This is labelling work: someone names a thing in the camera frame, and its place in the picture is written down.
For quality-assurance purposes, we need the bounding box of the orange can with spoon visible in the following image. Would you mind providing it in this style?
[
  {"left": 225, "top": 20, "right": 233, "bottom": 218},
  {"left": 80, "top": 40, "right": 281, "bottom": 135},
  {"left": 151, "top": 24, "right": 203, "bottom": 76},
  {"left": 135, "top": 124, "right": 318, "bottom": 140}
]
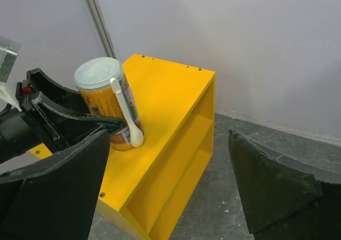
[{"left": 74, "top": 57, "right": 144, "bottom": 151}]

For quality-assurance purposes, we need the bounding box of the yellow shelf cabinet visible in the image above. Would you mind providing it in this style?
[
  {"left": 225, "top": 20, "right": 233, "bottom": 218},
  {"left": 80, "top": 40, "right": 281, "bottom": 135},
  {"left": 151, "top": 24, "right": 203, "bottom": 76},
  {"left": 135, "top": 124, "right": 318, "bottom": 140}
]
[{"left": 29, "top": 54, "right": 216, "bottom": 240}]

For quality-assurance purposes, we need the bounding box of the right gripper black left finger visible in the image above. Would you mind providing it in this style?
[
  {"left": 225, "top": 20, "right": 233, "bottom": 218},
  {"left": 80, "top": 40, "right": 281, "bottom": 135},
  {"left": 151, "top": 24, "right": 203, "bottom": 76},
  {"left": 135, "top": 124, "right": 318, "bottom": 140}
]
[{"left": 1, "top": 130, "right": 110, "bottom": 239}]

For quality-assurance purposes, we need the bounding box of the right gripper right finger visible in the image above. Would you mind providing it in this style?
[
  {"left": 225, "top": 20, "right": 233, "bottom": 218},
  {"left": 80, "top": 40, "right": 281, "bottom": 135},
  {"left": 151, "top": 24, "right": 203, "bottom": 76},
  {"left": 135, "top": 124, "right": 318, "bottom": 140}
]
[{"left": 228, "top": 130, "right": 340, "bottom": 239}]

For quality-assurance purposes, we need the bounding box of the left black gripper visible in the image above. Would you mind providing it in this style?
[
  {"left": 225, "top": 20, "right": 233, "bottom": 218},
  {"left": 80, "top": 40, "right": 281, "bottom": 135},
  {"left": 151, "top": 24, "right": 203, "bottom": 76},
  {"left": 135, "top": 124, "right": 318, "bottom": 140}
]
[{"left": 1, "top": 68, "right": 125, "bottom": 163}]

